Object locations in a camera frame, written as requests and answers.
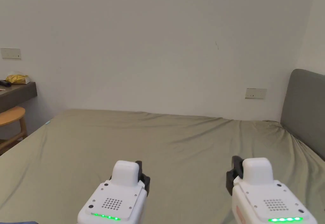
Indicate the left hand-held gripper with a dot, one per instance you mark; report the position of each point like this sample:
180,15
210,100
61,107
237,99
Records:
115,201

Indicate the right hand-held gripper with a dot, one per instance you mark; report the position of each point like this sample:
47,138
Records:
269,203

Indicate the bed with pale green sheet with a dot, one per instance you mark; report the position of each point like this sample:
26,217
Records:
177,142

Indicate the grey padded headboard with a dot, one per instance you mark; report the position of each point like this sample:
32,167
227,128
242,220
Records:
304,107

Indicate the dark blue garment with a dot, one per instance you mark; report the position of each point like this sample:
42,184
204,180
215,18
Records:
28,222

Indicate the white wall socket plate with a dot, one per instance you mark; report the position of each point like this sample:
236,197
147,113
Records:
256,93
10,53

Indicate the dark wall shelf with items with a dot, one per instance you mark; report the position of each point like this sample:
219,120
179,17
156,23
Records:
17,92

